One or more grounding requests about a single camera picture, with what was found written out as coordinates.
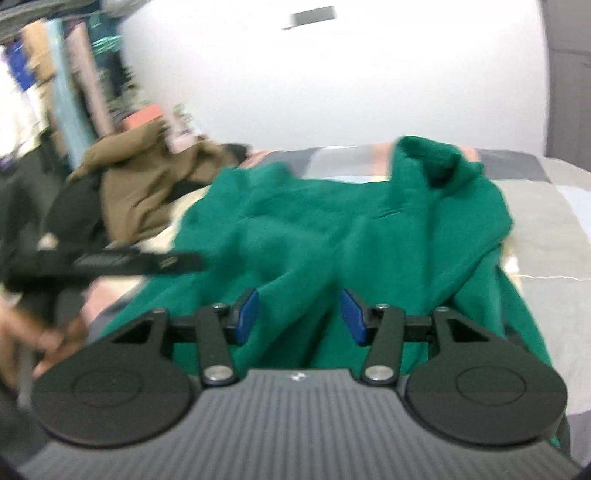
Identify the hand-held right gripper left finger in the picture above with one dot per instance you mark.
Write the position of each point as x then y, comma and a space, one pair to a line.
247, 318

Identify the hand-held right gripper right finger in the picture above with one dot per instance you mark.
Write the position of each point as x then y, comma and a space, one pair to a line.
354, 318

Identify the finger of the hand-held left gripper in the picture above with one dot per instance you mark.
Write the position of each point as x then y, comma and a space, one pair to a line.
138, 264

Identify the green hoodie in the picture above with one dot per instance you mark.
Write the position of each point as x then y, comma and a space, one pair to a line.
323, 230

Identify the row of hanging clothes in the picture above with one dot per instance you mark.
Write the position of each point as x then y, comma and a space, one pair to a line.
55, 83

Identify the person's left hand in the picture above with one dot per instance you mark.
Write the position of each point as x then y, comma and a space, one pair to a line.
27, 337

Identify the olive brown jacket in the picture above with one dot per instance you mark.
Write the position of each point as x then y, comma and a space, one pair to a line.
138, 184

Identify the pink box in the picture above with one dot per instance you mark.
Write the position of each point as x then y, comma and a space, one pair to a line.
143, 117

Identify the patchwork bed blanket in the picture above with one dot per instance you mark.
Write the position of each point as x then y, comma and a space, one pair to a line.
545, 221

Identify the grey door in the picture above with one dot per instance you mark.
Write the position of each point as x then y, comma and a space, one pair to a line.
570, 78

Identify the long grey wall socket panel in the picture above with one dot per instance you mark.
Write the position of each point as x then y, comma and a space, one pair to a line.
310, 17

